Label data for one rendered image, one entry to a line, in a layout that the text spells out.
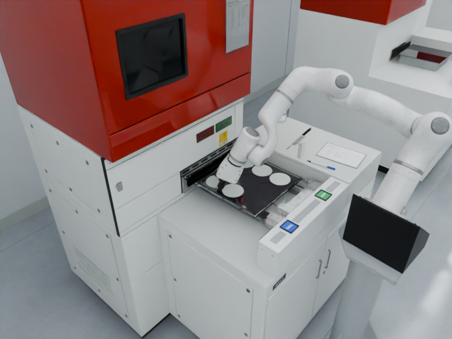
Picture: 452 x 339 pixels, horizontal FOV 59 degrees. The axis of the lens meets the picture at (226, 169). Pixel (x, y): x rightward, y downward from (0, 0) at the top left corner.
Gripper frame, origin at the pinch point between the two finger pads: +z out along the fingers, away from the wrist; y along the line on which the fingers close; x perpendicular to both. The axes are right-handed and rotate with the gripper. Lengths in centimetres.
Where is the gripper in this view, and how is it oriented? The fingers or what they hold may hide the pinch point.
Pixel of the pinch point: (220, 185)
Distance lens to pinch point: 183.8
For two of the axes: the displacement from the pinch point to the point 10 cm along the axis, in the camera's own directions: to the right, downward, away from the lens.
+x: 0.6, -5.7, 8.2
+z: -4.2, 7.3, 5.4
